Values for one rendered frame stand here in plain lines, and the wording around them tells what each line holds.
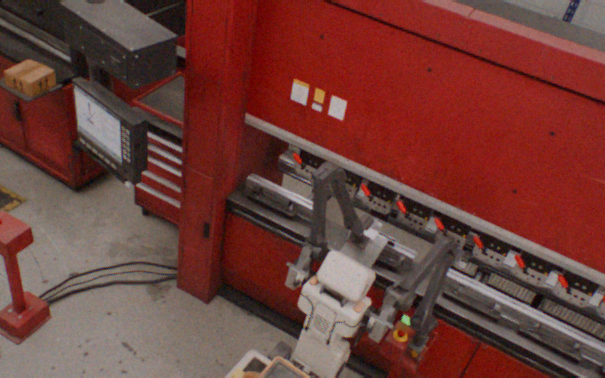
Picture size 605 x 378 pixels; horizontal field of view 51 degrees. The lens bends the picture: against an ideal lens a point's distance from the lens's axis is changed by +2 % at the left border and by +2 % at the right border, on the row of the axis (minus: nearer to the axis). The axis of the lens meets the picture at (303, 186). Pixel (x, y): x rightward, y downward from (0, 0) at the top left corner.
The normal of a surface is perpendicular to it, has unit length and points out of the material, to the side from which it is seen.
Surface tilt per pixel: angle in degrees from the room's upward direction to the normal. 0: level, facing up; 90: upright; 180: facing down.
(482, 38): 90
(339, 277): 47
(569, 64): 90
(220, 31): 90
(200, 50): 90
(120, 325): 0
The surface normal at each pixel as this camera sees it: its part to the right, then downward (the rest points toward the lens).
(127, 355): 0.15, -0.76
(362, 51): -0.48, 0.51
